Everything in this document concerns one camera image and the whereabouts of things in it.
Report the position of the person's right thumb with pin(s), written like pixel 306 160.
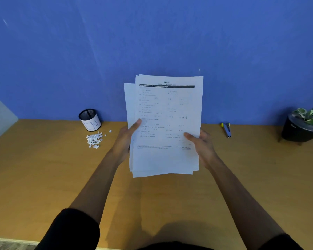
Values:
pixel 191 137

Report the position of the pile of torn paper bits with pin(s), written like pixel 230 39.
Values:
pixel 94 140

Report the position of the person's left thumb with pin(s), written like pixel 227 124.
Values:
pixel 136 125

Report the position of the black mesh pen holder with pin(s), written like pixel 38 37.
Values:
pixel 90 119

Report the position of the green white leafy plant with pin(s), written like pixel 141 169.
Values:
pixel 308 115

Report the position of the person's right hand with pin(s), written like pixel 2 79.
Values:
pixel 204 149

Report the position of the person's right forearm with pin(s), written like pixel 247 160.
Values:
pixel 244 201

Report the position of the stack of printed paper sheets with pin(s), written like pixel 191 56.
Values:
pixel 167 122

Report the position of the person's left hand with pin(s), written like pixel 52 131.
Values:
pixel 123 145

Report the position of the blue stapler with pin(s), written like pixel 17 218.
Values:
pixel 227 130

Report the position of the black plant pot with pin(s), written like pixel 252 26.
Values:
pixel 297 130

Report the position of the person's left forearm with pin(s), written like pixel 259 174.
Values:
pixel 92 188

